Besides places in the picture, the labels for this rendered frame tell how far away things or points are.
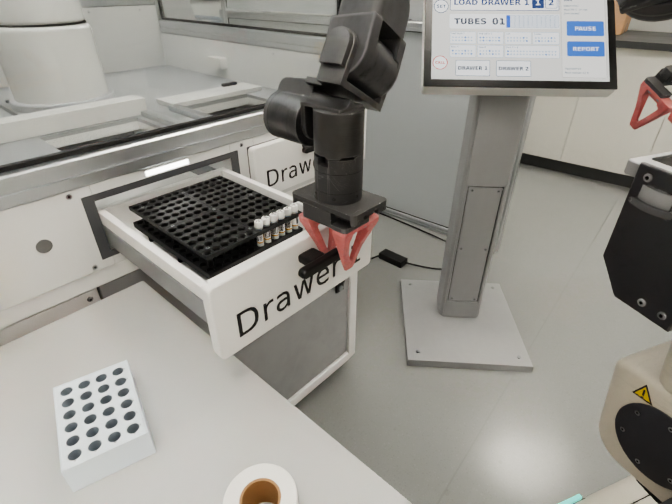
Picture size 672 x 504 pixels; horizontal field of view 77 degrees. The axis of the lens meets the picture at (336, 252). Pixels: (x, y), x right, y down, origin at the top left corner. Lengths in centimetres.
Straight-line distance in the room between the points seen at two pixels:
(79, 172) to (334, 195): 41
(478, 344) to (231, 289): 136
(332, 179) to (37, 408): 46
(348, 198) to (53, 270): 49
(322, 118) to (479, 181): 111
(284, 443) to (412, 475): 90
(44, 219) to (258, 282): 36
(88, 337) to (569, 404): 146
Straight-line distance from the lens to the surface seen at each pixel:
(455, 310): 182
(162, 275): 64
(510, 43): 140
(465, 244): 164
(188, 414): 59
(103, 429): 56
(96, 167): 76
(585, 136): 346
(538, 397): 170
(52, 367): 72
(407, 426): 150
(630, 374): 67
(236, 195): 75
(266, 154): 90
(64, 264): 79
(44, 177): 73
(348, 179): 48
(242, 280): 51
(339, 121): 46
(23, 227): 75
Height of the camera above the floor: 121
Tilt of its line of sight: 33 degrees down
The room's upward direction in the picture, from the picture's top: straight up
